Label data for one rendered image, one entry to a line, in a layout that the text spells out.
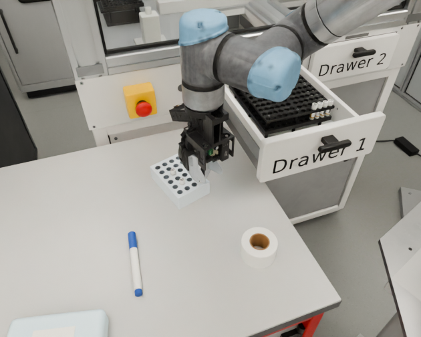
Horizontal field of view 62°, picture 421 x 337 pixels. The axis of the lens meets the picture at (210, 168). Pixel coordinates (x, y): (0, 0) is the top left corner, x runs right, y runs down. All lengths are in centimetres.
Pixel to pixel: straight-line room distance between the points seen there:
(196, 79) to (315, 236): 128
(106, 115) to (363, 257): 127
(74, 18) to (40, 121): 176
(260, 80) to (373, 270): 133
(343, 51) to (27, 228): 94
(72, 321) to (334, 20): 61
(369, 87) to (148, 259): 95
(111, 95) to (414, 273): 77
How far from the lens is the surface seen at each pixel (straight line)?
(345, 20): 58
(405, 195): 204
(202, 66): 56
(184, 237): 74
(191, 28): 55
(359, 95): 134
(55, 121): 252
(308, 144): 76
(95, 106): 94
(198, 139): 66
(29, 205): 89
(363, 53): 114
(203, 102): 60
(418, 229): 87
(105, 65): 89
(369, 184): 207
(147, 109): 88
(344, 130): 79
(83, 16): 84
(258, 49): 53
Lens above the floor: 137
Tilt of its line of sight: 44 degrees down
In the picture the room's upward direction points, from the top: straight up
